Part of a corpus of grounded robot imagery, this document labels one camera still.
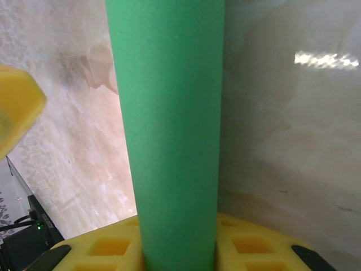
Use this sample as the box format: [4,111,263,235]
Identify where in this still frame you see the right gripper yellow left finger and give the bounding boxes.
[25,216,146,271]

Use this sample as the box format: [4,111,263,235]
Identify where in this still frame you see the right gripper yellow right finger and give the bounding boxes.
[215,212,338,271]

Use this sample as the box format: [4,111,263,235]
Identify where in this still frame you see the green square paper sheet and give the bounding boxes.
[103,0,226,271]

